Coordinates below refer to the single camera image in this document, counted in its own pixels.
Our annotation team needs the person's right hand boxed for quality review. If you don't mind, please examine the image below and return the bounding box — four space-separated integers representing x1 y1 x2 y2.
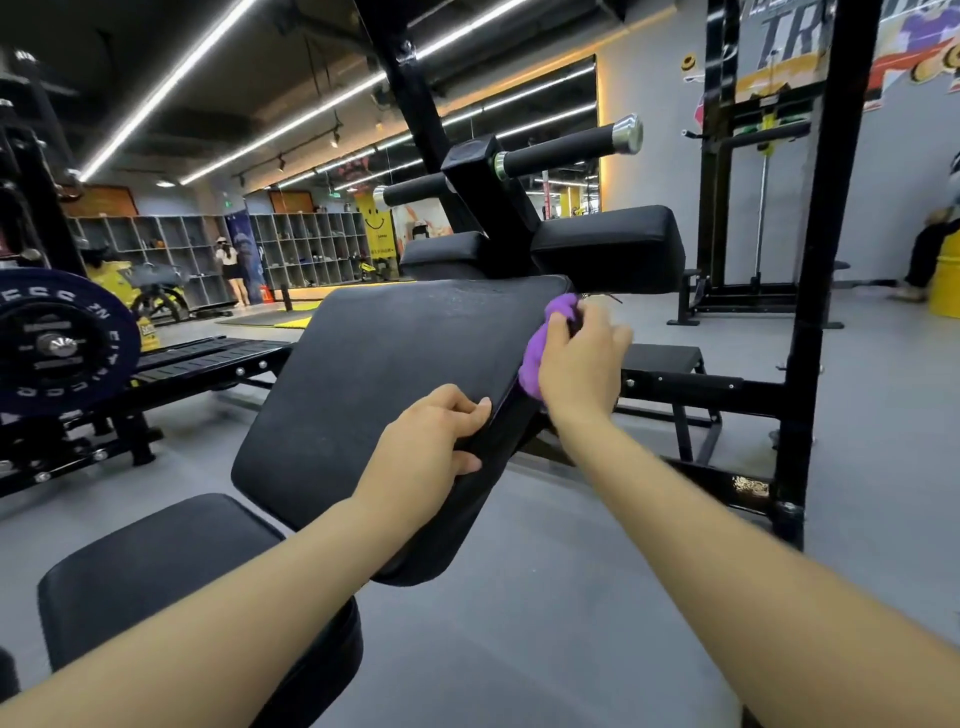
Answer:
537 300 636 433

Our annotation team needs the person's left hand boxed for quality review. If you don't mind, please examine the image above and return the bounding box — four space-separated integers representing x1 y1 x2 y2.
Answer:
351 384 494 541

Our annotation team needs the purple cleaning cloth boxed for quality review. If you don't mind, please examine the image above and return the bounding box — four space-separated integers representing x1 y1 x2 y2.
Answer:
517 293 584 401

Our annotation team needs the black bench back pad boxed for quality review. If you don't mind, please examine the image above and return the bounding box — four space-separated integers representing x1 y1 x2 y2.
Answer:
231 274 576 588

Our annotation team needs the person's left forearm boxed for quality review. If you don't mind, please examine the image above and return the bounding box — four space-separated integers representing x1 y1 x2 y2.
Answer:
0 495 410 728

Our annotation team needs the person's right forearm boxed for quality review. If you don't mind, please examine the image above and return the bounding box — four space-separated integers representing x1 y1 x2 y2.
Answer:
553 408 960 728

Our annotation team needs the large black leg pad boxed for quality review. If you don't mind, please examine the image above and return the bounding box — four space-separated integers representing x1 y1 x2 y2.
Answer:
530 204 687 296

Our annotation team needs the black step platform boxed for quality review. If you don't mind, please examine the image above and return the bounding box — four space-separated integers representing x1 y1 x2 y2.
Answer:
616 342 723 465

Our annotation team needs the small black leg pad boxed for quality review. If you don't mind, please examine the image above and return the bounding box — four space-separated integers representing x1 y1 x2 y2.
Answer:
400 231 490 283

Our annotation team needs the long black foam roller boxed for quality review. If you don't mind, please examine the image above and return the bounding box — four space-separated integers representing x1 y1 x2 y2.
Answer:
494 114 645 181

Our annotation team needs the short black foam roller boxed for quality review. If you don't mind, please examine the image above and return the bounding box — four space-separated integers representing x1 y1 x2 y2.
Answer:
372 172 452 210

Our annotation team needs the yellow smiley banner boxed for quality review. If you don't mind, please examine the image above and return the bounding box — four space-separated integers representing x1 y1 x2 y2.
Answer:
354 191 397 261

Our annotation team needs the black power rack upright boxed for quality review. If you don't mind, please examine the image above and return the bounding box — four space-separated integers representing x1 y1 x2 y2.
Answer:
771 0 883 550

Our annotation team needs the grey cubby shelf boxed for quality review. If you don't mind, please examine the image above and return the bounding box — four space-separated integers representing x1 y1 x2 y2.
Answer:
249 212 373 291
66 215 235 310

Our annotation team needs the black barbell rack platform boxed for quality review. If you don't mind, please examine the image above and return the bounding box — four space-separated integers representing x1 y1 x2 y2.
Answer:
0 336 294 498

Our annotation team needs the blue standing banner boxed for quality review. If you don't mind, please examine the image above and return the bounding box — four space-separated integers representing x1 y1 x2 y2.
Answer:
224 209 267 306

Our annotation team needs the black bench seat pad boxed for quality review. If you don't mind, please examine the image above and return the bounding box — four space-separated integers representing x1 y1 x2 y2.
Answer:
37 492 365 728

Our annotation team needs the yellow barrel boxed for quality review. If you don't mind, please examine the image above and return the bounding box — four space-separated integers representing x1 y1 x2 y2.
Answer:
927 231 960 321

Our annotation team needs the yellow exercise machine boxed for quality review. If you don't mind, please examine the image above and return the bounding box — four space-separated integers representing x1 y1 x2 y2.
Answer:
81 258 191 325

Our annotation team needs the black weight plate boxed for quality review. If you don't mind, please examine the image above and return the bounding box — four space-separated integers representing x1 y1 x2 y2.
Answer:
0 267 143 418

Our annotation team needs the long ceiling light strip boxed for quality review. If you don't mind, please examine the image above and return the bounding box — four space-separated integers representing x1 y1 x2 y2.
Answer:
78 0 260 183

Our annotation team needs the black cable machine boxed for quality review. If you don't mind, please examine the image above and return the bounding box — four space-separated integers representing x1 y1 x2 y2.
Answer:
667 0 852 330

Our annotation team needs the black bench frame post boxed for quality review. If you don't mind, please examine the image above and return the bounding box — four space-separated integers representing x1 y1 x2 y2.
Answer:
352 0 543 260

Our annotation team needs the colourful wall poster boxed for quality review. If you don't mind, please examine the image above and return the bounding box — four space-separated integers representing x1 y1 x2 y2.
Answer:
733 0 960 114

